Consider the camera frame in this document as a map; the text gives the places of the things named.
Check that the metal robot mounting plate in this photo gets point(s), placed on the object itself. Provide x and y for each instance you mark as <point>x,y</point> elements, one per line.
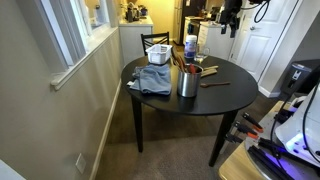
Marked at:
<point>266,160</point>

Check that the light wooden spork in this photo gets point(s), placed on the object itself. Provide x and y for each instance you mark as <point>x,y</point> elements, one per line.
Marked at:
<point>211,67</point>

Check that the white window frame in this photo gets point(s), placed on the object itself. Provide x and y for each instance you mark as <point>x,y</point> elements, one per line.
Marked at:
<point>66,40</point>

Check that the white plastic basket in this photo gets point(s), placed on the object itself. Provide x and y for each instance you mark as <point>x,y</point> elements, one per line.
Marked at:
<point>158,53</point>

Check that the white wall outlet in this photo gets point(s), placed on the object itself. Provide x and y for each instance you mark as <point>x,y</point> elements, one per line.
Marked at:
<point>80,163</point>

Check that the silver metal tin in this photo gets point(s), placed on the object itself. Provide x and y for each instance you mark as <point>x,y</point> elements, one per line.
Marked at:
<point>188,85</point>

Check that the clear glass cup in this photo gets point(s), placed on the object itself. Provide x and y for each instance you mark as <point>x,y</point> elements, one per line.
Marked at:
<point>201,53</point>

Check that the white blue wipes canister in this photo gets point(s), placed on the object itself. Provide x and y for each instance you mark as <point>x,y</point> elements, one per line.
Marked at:
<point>190,46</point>

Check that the black orange bar clamp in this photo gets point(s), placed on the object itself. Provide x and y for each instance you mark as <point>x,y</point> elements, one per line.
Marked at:
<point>245,130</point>
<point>253,122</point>

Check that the white counter cabinet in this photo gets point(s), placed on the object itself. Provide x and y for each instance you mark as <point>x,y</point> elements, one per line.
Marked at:
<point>133,40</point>

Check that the brown wooden spoon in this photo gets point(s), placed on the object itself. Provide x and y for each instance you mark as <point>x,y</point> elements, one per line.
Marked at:
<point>182,63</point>
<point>175,58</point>

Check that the light wooden workbench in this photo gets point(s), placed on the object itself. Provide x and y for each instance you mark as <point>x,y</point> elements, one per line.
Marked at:
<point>236,166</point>

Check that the black round dining table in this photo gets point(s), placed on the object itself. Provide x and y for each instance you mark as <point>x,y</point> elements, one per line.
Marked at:
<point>220,96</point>

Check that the black box device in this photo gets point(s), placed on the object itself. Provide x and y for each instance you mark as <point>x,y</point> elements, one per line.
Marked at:
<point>296,78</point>

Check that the dark coffee maker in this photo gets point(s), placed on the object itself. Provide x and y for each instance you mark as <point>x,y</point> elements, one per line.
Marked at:
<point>130,14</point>

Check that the black refrigerator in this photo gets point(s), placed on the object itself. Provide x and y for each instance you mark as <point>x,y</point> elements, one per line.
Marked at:
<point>190,10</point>

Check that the silver door knob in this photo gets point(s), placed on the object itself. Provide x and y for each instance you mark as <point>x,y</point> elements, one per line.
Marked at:
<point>252,28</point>

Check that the blue cloth towel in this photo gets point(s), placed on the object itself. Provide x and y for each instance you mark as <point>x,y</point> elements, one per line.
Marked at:
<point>153,79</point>

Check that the light wooden flat spatula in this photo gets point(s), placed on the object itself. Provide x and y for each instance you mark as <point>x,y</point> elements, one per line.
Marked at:
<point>210,71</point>

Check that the red spatula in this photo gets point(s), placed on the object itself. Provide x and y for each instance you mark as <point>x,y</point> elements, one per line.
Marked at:
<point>192,68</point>

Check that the black wooden chair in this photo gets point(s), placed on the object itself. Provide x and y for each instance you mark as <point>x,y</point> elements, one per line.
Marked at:
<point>155,36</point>

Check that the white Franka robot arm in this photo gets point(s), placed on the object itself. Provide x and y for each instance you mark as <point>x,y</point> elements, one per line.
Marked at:
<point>300,133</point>

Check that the white panel door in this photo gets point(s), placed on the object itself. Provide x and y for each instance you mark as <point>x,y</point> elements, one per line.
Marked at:
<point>263,43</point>

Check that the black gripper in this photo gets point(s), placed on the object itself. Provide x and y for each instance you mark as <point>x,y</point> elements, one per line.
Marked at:
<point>230,13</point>

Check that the dark wooden spoon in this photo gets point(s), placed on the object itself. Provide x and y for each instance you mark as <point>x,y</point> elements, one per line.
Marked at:
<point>215,84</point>

